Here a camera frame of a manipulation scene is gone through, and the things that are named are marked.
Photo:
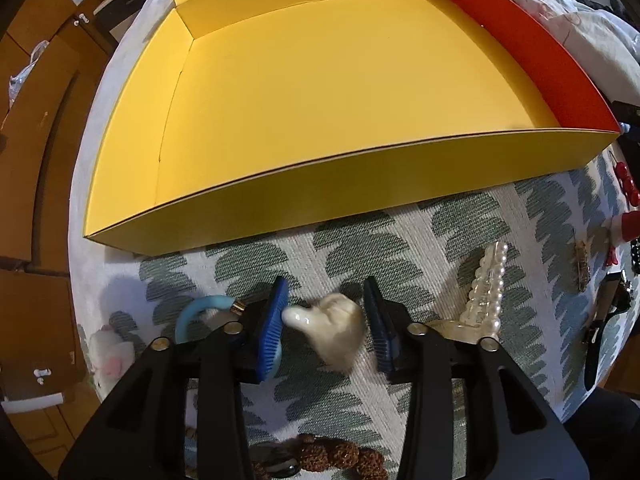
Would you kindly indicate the white garlic shaped ornament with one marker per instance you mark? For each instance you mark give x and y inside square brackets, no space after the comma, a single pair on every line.
[334,328]

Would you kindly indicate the light blue bangle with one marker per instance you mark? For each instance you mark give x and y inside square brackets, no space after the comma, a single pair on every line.
[198,306]

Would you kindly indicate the white plastic bag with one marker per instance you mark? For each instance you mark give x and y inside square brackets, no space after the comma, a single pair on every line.
[16,82]

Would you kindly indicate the bedside nightstand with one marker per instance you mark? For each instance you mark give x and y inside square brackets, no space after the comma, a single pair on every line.
[113,17]

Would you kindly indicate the grey strap wristwatch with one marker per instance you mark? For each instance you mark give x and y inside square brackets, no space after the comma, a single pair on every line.
[613,298]

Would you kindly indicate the pearl hair claw clip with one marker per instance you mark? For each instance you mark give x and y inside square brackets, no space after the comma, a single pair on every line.
[481,315]

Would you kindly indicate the yellow cardboard box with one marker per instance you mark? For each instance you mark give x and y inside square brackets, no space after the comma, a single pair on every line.
[244,117]

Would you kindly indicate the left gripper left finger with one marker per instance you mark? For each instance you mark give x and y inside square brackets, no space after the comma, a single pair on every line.
[138,430]

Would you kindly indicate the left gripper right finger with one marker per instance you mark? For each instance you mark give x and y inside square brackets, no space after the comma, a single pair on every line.
[510,430]

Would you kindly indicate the white plush rabbit carrot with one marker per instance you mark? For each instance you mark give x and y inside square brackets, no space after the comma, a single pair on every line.
[111,356]

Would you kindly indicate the light blue floral duvet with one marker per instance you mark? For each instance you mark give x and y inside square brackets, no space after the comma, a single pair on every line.
[604,45]

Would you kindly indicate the red gourd santa ornament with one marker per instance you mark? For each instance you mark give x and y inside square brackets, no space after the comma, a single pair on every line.
[622,229]

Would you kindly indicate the red berry hair clip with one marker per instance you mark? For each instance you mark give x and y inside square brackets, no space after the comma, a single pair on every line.
[626,183]

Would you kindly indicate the wooden wardrobe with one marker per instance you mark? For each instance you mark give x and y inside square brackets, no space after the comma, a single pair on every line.
[64,56]

